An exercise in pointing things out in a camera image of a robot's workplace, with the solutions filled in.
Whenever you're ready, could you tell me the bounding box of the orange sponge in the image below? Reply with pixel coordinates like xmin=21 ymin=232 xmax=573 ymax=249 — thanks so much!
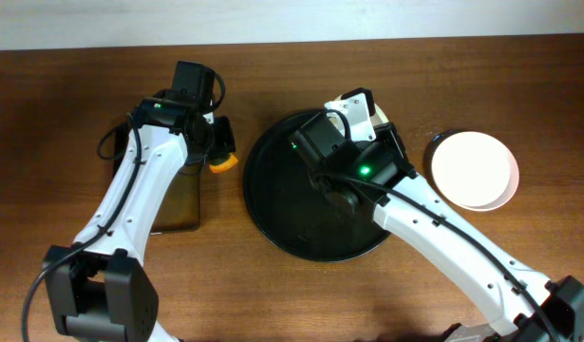
xmin=209 ymin=153 xmax=238 ymax=174

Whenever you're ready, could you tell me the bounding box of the white plate bottom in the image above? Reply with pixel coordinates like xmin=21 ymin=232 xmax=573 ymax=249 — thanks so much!
xmin=429 ymin=131 xmax=519 ymax=212

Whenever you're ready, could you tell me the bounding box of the white plate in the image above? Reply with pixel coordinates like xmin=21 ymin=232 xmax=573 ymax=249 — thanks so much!
xmin=429 ymin=131 xmax=519 ymax=212
xmin=325 ymin=93 xmax=388 ymax=142

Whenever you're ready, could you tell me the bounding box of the white plate top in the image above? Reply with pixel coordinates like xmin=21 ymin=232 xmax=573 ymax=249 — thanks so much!
xmin=325 ymin=93 xmax=388 ymax=142

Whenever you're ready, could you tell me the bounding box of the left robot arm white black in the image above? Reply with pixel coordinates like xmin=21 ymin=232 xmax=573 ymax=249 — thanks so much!
xmin=21 ymin=61 xmax=238 ymax=342

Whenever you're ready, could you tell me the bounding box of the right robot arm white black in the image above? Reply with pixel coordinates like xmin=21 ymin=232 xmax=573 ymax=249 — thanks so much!
xmin=289 ymin=113 xmax=584 ymax=342

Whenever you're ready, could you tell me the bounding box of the black rectangular tray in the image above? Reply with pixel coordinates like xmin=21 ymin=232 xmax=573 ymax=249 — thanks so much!
xmin=103 ymin=122 xmax=200 ymax=235

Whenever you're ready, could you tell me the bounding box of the round black tray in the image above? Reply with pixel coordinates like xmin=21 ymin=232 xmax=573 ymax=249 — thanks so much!
xmin=243 ymin=109 xmax=390 ymax=262

